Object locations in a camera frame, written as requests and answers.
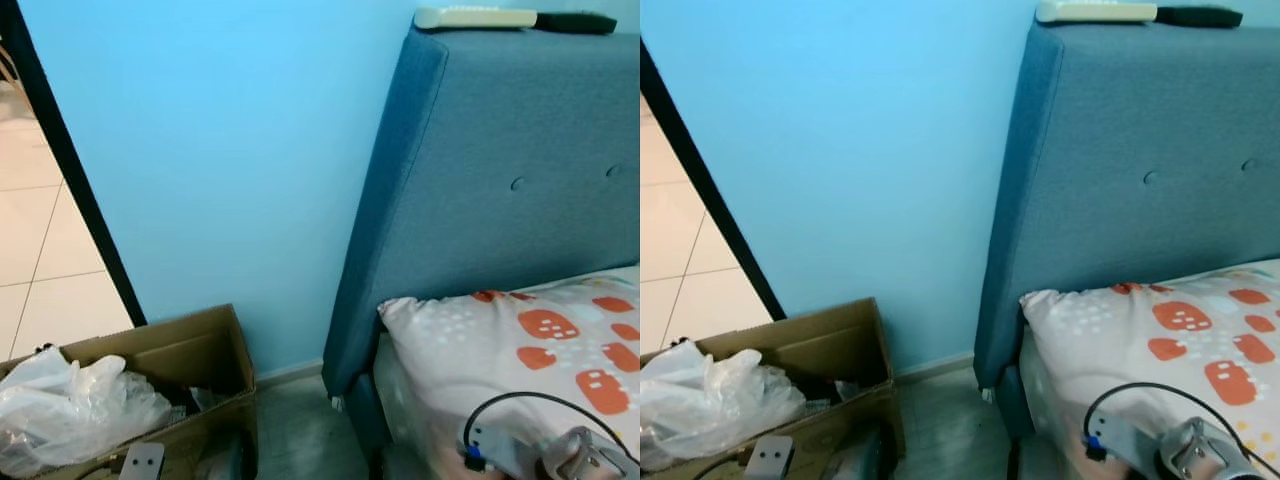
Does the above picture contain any pink patterned pillow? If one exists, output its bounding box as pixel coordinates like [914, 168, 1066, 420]
[378, 268, 641, 480]
[1020, 260, 1280, 480]

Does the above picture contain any blue fabric headboard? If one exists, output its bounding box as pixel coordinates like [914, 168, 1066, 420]
[973, 18, 1280, 391]
[322, 25, 641, 401]

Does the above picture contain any clear plastic bag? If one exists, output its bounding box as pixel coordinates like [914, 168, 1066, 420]
[640, 340, 809, 471]
[0, 345, 176, 479]

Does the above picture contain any brown cardboard box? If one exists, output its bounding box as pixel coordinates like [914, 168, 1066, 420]
[0, 303, 259, 480]
[640, 297, 906, 480]

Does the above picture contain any black remote control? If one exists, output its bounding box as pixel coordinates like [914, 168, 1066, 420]
[1155, 5, 1244, 29]
[535, 10, 618, 36]

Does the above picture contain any cream remote control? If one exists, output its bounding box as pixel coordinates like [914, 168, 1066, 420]
[413, 7, 538, 31]
[1035, 0, 1159, 24]

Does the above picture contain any black door frame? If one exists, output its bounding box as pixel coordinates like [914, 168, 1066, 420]
[640, 40, 788, 323]
[0, 0, 149, 329]

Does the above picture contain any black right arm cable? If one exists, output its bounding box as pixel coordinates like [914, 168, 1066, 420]
[1083, 382, 1280, 476]
[462, 390, 641, 466]

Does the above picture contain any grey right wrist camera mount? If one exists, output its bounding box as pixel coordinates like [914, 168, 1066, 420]
[1085, 410, 1171, 466]
[462, 425, 561, 476]

